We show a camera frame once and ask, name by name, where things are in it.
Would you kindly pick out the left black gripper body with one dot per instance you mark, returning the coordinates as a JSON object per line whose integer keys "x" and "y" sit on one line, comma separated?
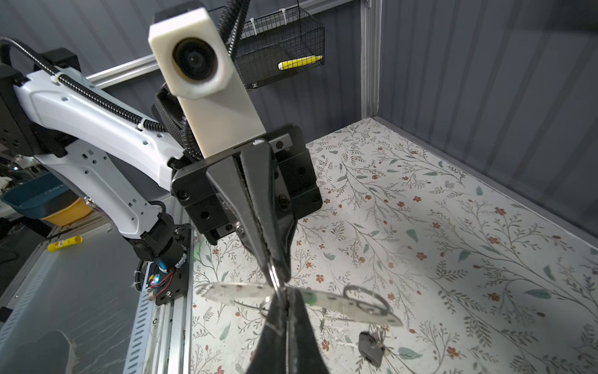
{"x": 194, "y": 192}

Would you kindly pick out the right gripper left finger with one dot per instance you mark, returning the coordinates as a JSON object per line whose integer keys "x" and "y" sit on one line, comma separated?
{"x": 271, "y": 352}

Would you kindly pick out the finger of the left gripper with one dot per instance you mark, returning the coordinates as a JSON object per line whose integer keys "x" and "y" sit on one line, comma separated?
{"x": 226, "y": 178}
{"x": 271, "y": 202}

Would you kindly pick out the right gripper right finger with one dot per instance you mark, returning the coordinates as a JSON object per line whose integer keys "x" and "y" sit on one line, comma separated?
{"x": 303, "y": 354}

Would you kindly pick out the metal perforated ring disc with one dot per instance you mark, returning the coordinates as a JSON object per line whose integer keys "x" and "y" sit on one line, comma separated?
{"x": 231, "y": 293}

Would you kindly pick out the green key tag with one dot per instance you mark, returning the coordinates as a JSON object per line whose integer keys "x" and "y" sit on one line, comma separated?
{"x": 309, "y": 297}

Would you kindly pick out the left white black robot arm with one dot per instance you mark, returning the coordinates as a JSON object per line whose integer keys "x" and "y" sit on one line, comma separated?
{"x": 50, "y": 111}

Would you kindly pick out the yellow marker in basket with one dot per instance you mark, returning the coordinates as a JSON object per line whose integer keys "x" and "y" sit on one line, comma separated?
{"x": 297, "y": 63}

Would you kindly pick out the yellow marker on bench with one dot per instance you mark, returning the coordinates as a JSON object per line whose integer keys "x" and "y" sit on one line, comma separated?
{"x": 73, "y": 241}

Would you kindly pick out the teal and yellow bins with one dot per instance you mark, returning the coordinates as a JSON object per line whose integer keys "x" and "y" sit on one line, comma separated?
{"x": 48, "y": 199}

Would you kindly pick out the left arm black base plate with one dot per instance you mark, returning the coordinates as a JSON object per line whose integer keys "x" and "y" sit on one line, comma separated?
{"x": 165, "y": 287}

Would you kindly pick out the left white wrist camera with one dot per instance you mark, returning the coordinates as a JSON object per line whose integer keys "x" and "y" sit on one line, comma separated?
{"x": 199, "y": 72}

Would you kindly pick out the white slotted cable duct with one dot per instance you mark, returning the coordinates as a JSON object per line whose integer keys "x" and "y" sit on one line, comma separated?
{"x": 143, "y": 321}

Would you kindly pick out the black wire wall basket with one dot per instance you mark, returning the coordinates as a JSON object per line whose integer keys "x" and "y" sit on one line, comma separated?
{"x": 257, "y": 45}

